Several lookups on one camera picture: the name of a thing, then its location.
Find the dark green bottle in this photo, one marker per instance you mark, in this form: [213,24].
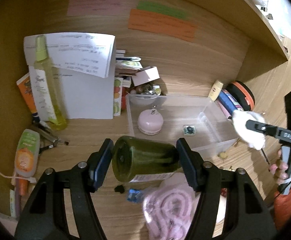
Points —
[141,160]

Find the green orange lotion tube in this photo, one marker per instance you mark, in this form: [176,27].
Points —
[27,153]

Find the yellow spray bottle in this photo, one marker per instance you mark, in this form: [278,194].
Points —
[44,77]

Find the white drawstring pouch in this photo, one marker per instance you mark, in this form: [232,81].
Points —
[244,125]

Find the white paper box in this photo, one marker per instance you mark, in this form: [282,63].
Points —
[84,96]

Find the black orange round case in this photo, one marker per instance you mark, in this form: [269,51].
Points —
[242,94]

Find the orange pen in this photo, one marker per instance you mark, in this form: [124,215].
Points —
[22,185]

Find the folded white paper sheet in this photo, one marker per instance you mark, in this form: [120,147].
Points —
[88,53]

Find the small white pink box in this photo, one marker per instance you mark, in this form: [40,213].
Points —
[146,75]

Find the pink round mini fan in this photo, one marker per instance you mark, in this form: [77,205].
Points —
[150,121]

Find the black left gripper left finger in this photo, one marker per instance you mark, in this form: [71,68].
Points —
[44,214]

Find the small black green packet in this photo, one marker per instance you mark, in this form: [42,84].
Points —
[189,130]

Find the pink sticky note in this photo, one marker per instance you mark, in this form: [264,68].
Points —
[94,7]

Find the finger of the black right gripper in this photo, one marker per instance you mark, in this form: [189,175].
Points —
[265,129]

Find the clear plastic bowl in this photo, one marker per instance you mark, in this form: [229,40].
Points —
[145,94]

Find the orange sticky note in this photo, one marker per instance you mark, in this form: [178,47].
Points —
[161,24]

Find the orange booklet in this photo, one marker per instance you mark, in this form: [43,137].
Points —
[25,87]

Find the blue wrapper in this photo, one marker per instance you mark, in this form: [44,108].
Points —
[134,196]

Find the fruit pattern book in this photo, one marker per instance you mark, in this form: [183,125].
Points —
[117,96]

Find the blue patterned pencil case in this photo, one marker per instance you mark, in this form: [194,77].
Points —
[228,103]

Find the clear plastic storage bin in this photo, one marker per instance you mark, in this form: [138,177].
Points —
[214,132]

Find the green sticky note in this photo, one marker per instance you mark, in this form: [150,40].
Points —
[161,9]

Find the stack of books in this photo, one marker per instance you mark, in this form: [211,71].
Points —
[126,67]

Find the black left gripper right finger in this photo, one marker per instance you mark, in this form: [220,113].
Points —
[246,215]

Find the person right hand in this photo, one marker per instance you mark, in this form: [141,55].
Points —
[278,169]

